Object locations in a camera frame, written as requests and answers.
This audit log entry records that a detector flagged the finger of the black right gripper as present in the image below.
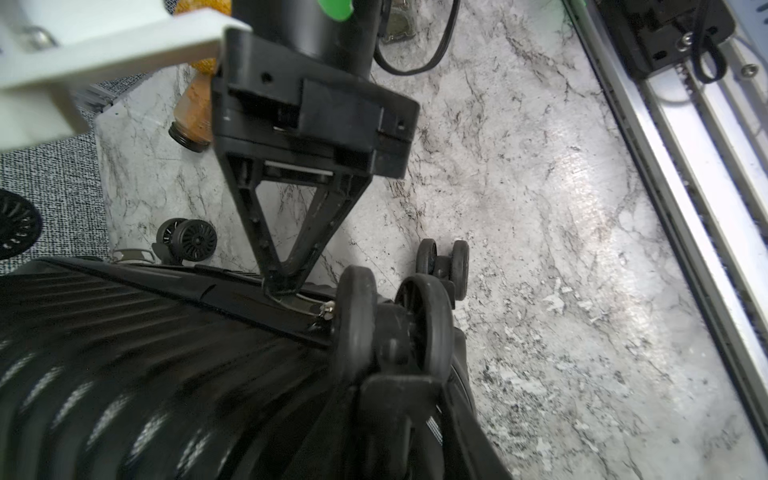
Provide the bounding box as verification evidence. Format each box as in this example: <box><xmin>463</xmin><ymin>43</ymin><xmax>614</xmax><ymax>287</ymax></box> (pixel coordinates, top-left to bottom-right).
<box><xmin>272</xmin><ymin>171</ymin><xmax>372</xmax><ymax>294</ymax></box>
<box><xmin>215</xmin><ymin>149</ymin><xmax>282</xmax><ymax>291</ymax></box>

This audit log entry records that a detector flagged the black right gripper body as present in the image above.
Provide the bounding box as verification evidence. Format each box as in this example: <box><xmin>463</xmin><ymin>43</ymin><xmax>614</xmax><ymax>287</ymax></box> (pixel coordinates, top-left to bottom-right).
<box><xmin>211</xmin><ymin>29</ymin><xmax>420</xmax><ymax>178</ymax></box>

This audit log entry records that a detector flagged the black ribbed hard-shell suitcase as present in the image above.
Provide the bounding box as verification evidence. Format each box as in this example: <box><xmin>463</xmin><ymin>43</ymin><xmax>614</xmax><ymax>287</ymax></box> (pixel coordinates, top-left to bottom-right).
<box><xmin>1</xmin><ymin>239</ymin><xmax>508</xmax><ymax>479</ymax></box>

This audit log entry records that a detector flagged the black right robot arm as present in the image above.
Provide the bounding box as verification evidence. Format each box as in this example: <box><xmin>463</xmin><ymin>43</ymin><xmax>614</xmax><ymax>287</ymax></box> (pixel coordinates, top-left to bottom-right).
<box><xmin>211</xmin><ymin>1</ymin><xmax>419</xmax><ymax>295</ymax></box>

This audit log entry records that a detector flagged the clear glass spice jar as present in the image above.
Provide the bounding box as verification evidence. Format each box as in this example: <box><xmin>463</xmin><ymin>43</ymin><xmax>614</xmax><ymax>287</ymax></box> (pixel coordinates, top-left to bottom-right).
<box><xmin>379</xmin><ymin>0</ymin><xmax>416</xmax><ymax>44</ymax></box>

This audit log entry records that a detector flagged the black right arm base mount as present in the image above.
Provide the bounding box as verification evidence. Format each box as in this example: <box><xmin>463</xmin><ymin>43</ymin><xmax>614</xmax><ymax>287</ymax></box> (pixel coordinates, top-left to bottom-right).
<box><xmin>597</xmin><ymin>0</ymin><xmax>735</xmax><ymax>84</ymax></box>

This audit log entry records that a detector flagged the aluminium front rail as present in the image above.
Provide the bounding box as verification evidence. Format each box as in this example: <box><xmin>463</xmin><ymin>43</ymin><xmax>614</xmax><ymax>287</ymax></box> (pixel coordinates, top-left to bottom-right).
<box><xmin>565</xmin><ymin>1</ymin><xmax>767</xmax><ymax>443</ymax></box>

